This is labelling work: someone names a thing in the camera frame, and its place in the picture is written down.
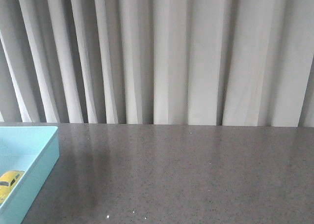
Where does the grey pleated curtain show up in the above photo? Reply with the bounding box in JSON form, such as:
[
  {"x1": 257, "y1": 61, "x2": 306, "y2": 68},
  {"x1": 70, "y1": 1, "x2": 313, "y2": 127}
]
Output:
[{"x1": 0, "y1": 0, "x2": 314, "y2": 127}]

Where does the yellow toy beetle car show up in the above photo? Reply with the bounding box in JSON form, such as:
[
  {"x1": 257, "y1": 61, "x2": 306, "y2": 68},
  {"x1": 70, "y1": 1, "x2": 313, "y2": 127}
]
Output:
[{"x1": 0, "y1": 170, "x2": 25, "y2": 205}]

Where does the light blue plastic box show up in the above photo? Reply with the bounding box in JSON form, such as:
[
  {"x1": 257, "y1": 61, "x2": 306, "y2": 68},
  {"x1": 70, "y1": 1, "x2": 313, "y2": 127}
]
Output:
[{"x1": 0, "y1": 126, "x2": 59, "y2": 224}]

